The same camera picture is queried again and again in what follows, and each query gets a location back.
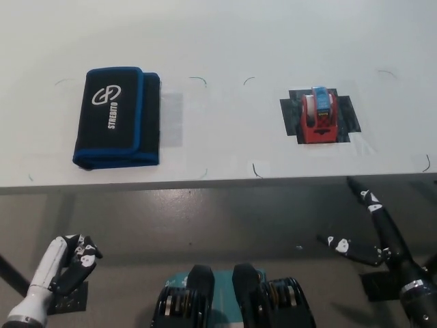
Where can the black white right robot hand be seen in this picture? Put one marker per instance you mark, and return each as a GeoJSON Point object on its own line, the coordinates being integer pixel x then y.
{"type": "Point", "coordinates": [392, 239]}

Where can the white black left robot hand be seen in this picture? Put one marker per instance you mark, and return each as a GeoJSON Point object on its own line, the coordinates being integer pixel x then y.
{"type": "Point", "coordinates": [51, 261]}

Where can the red tape dispenser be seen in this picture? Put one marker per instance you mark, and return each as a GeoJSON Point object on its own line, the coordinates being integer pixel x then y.
{"type": "Point", "coordinates": [318, 118]}

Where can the black tape patch on table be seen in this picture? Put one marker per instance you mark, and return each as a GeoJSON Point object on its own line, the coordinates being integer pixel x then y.
{"type": "Point", "coordinates": [346, 114]}

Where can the black blue notebook case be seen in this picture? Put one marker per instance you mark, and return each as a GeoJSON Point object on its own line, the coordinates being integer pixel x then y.
{"type": "Point", "coordinates": [114, 119]}

